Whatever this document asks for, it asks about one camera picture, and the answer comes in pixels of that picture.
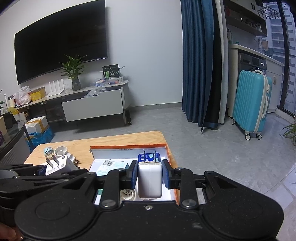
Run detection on beige pot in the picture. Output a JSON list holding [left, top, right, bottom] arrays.
[[0, 116, 8, 139]]

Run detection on taped cardboard box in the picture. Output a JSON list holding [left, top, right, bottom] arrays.
[[25, 116, 49, 134]]

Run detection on white red plastic bag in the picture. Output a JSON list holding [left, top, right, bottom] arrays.
[[14, 86, 31, 105]]

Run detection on black wall television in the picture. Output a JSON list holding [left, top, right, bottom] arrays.
[[14, 0, 108, 85]]

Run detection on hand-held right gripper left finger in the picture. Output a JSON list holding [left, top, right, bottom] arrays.
[[53, 159, 139, 208]]

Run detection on person's left hand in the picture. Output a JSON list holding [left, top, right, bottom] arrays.
[[0, 226, 17, 241]]

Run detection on clip drying hanger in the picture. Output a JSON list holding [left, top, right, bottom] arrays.
[[256, 6, 281, 20]]

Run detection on thin-leaf green plant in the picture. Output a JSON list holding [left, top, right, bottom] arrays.
[[280, 111, 296, 146]]

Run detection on white folding-prong charger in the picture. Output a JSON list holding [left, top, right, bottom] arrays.
[[138, 150, 162, 199]]

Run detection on orange white cardboard box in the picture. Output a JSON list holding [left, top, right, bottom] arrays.
[[90, 144, 180, 206]]

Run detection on clear plastic bags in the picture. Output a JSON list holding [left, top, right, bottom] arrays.
[[84, 88, 107, 98]]

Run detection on white cone-shaped plastic device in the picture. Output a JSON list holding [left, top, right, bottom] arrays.
[[119, 188, 137, 202]]

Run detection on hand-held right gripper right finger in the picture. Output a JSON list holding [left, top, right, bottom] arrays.
[[161, 159, 234, 208]]

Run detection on pile of small boxes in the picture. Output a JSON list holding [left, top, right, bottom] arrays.
[[89, 77, 123, 88]]

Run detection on dark wall shelf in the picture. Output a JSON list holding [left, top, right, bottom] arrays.
[[223, 0, 268, 37]]

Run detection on white curtain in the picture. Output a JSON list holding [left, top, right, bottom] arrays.
[[215, 0, 230, 124]]

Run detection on blue plastic bag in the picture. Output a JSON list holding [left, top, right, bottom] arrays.
[[25, 126, 55, 151]]

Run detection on black stand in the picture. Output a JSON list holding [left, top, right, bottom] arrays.
[[2, 112, 17, 130]]

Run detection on teal suitcase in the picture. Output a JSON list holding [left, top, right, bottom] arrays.
[[232, 68, 273, 141]]

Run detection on light blue device clear jar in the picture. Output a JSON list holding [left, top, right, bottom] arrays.
[[43, 147, 56, 159]]

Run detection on potted plant in dark vase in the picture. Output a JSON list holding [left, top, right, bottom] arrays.
[[59, 54, 88, 91]]

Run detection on black green box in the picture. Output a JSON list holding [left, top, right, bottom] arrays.
[[102, 64, 121, 78]]

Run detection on white router with antennas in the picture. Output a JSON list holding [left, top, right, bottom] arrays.
[[46, 79, 65, 96]]

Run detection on blue curtain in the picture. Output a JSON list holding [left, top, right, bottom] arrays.
[[180, 0, 220, 133]]

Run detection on grey white television cabinet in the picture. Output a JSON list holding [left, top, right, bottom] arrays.
[[16, 80, 131, 127]]

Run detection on yellow cardboard box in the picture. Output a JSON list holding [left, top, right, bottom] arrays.
[[30, 87, 46, 102]]

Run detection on white slim bottle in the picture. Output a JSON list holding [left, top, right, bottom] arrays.
[[5, 93, 16, 108]]

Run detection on black rolled mat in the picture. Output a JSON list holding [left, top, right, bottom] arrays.
[[124, 110, 133, 126]]

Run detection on white round plug-in device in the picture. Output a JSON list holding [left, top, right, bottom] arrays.
[[54, 146, 77, 164]]

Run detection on blue snack packet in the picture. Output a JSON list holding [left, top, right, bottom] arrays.
[[138, 152, 162, 164]]

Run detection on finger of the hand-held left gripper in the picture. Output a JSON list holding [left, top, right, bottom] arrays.
[[0, 163, 47, 179], [0, 170, 89, 189]]

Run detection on teal white bandage box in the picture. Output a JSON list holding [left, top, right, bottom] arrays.
[[89, 159, 129, 205]]

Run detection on white laundry cabinet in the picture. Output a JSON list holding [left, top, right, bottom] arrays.
[[228, 44, 285, 119]]

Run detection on dark washing machine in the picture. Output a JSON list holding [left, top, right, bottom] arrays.
[[238, 52, 267, 75]]

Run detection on white cube charger with prongs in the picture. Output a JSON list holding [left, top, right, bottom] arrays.
[[45, 155, 75, 176]]

